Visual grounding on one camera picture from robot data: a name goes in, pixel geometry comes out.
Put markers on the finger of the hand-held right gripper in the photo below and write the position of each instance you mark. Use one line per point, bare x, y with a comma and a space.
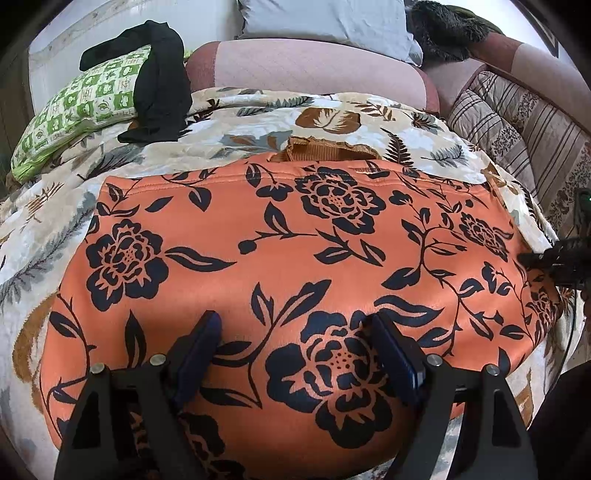
538, 261

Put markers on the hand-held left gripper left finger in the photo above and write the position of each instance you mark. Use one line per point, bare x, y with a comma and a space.
198, 350

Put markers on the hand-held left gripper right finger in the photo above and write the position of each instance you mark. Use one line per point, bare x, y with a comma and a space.
397, 355

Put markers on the orange floral shirt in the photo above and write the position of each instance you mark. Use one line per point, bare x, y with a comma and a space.
286, 258

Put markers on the large striped cushion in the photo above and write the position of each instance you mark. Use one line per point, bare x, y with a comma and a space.
554, 138

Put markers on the small striped cushion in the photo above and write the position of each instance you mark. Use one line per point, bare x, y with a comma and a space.
489, 134

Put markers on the person's dark clothing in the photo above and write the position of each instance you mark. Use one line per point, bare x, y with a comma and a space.
565, 429

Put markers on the olive cloth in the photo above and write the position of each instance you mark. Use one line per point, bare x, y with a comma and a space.
482, 21

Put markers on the dark furry cloth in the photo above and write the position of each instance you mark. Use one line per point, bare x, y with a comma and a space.
443, 30

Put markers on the beige leaf print blanket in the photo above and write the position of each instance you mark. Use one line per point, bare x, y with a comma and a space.
258, 120

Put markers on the black cloth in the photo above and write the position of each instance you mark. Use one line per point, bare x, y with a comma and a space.
161, 87

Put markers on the green checked pillow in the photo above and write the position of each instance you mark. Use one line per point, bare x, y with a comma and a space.
78, 106

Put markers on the brown wooden door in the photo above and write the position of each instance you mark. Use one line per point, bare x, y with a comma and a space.
16, 101

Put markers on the grey pillow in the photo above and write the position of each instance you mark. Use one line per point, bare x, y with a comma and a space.
323, 23

